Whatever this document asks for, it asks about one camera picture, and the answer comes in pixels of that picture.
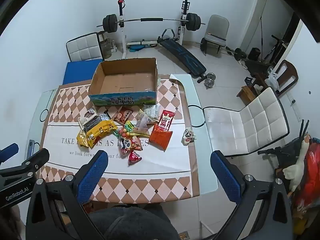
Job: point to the person's dark fleece clothing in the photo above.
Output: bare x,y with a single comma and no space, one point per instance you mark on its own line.
130,225

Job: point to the small wooden stool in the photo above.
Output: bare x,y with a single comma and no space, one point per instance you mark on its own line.
246,93

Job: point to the blue mat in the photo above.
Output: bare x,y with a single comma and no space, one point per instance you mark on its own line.
77,71

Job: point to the barbell with black plates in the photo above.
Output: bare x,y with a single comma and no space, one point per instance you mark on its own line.
150,19

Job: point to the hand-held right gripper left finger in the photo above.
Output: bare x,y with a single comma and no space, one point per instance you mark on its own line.
92,176

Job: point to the black sit-up bench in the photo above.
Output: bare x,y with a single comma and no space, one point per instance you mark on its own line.
185,57

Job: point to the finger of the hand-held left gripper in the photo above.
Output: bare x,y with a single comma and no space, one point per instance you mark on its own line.
8,151
37,158

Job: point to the checkered tablecloth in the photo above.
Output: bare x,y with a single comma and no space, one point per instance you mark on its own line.
162,165

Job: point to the red cloth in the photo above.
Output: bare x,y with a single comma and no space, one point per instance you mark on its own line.
311,175

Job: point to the panda print snack packet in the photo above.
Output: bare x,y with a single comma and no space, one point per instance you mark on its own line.
126,142

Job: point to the small white snack packet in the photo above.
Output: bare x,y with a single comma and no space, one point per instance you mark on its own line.
188,137

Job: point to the black snack packet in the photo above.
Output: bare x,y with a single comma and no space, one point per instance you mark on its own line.
96,122

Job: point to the tall red snack packet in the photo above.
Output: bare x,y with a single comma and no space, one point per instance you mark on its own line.
166,120

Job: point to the large yellow snack packet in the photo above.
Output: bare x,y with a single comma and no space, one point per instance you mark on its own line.
102,128

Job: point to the colourful candy ball packet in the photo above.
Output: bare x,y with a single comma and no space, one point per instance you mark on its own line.
123,131

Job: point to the grey chair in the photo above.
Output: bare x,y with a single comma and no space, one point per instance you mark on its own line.
218,27

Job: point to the small yellow snack packet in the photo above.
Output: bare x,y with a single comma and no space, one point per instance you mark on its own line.
82,138

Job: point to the small red snack packet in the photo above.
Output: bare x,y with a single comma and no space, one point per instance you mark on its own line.
135,158

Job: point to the printed cardboard box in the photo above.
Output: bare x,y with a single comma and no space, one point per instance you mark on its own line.
125,82

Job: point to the clear water jug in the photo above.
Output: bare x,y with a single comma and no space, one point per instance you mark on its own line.
107,49

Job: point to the white plush duck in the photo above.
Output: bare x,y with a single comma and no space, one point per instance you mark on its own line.
297,167

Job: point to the black speaker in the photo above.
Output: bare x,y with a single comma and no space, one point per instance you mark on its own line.
255,53

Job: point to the brown wooden chair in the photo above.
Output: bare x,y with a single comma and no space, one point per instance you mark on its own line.
290,72

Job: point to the chrome dumbbell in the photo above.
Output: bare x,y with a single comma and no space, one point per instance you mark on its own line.
210,80

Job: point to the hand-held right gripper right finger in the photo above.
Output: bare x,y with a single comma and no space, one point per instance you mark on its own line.
225,177

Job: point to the white barbell rack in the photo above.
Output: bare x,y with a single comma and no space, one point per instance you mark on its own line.
121,38

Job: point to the orange red snack packet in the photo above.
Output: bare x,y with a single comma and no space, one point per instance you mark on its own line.
161,137

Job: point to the white plastic bag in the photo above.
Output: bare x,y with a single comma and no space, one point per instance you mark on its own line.
272,81

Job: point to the clear plastic snack packet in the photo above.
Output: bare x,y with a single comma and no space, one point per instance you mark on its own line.
143,123

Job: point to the cream cookie packet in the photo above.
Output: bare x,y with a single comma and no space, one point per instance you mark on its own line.
87,116

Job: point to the white quilted chair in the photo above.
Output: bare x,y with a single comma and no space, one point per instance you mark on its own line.
82,46
260,120

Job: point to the black dumbbell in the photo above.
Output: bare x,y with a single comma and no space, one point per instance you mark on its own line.
237,53

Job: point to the grey table clamp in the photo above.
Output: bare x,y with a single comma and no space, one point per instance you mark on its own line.
31,147

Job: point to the brown snack packet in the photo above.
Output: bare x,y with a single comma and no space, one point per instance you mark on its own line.
123,115

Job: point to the black router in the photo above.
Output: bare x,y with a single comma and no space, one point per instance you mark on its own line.
303,130

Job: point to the green yellow snack packet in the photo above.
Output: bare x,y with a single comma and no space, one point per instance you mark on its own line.
130,125

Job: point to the cream white snack packet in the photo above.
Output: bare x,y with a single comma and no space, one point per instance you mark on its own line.
153,110

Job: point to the red patterned snack packet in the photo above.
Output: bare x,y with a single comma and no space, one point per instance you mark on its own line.
136,143

